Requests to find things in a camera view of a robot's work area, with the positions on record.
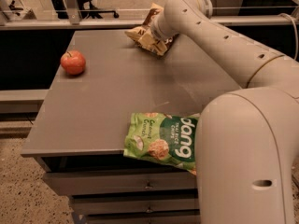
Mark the metal railing frame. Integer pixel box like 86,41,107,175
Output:
0,0,299,31

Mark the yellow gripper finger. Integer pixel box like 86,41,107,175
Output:
137,30,167,56

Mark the white cable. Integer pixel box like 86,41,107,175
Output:
278,12,299,62

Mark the red apple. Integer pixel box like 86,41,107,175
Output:
60,50,86,76

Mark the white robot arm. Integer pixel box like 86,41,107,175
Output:
150,0,299,224

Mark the grey drawer cabinet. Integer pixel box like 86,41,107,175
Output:
21,30,238,224

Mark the brown chip bag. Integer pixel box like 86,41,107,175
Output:
125,3,177,56

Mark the green rice chip bag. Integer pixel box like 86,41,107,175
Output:
123,113,199,175

